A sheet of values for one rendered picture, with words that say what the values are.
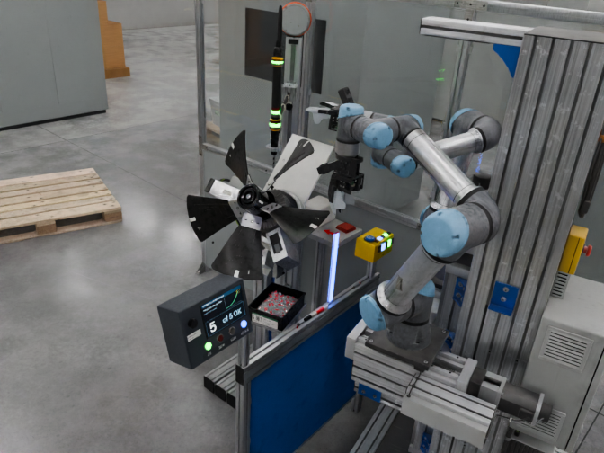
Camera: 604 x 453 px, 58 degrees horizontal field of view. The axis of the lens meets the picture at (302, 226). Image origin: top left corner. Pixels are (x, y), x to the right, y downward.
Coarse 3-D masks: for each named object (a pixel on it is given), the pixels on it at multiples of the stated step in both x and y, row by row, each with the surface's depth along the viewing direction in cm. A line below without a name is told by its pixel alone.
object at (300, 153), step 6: (306, 144) 240; (294, 150) 249; (300, 150) 240; (306, 150) 235; (312, 150) 232; (294, 156) 240; (300, 156) 235; (306, 156) 232; (288, 162) 242; (294, 162) 236; (282, 168) 242; (288, 168) 236; (276, 174) 246
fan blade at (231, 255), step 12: (240, 228) 239; (252, 228) 241; (228, 240) 237; (240, 240) 238; (252, 240) 240; (228, 252) 236; (240, 252) 237; (252, 252) 238; (216, 264) 235; (228, 264) 235; (240, 264) 236; (252, 264) 237; (240, 276) 234; (252, 276) 235
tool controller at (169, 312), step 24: (192, 288) 172; (216, 288) 170; (240, 288) 174; (168, 312) 160; (192, 312) 160; (216, 312) 167; (240, 312) 175; (168, 336) 164; (192, 336) 161; (216, 336) 168; (240, 336) 176; (192, 360) 162
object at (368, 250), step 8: (368, 232) 248; (376, 232) 249; (384, 232) 249; (360, 240) 241; (384, 240) 243; (360, 248) 243; (368, 248) 240; (376, 248) 239; (360, 256) 244; (368, 256) 242; (376, 256) 241
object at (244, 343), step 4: (244, 336) 189; (248, 336) 191; (240, 340) 191; (244, 340) 190; (248, 340) 192; (240, 344) 192; (244, 344) 191; (248, 344) 193; (240, 348) 193; (244, 348) 192; (248, 348) 193; (240, 352) 194; (244, 352) 193; (248, 352) 194; (240, 356) 194; (244, 356) 193; (248, 356) 195; (240, 360) 195; (244, 360) 194; (248, 360) 196; (240, 364) 196; (244, 364) 195; (248, 364) 197
